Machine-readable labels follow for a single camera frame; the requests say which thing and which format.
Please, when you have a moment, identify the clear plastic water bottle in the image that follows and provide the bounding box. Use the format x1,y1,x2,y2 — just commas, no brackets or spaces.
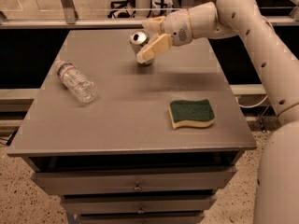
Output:
55,61,97,104

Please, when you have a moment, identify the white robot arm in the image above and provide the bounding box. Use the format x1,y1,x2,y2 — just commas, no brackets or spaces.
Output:
136,0,299,224

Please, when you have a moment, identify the top grey drawer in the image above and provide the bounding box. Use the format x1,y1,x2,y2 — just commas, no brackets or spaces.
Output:
32,166,236,196

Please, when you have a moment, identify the grey drawer cabinet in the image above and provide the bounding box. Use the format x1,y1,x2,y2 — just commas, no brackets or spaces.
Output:
7,27,258,224

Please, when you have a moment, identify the grey drawer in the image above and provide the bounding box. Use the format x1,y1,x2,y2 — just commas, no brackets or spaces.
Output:
62,193,217,215
78,212,205,224
32,166,236,196

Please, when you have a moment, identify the green yellow scrub sponge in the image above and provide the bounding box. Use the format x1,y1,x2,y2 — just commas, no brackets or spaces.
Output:
168,99,215,129

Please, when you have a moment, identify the metal railing frame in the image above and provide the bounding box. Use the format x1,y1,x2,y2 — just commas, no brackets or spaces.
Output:
0,0,299,30

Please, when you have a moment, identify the middle grey drawer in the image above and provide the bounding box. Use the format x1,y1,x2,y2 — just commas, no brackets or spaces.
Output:
62,193,217,215

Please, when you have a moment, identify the bottom grey drawer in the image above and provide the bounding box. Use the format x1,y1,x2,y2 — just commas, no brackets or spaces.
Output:
78,212,205,224

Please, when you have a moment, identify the white green 7up can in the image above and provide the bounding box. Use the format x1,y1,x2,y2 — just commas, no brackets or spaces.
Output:
129,30,153,66

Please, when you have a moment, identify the white cable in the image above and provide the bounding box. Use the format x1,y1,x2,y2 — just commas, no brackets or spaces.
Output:
235,94,269,110

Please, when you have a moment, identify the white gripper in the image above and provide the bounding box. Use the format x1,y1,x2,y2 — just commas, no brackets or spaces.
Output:
136,9,192,62

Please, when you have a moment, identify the black office chair base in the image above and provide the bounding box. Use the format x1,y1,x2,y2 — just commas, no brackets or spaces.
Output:
107,0,132,19

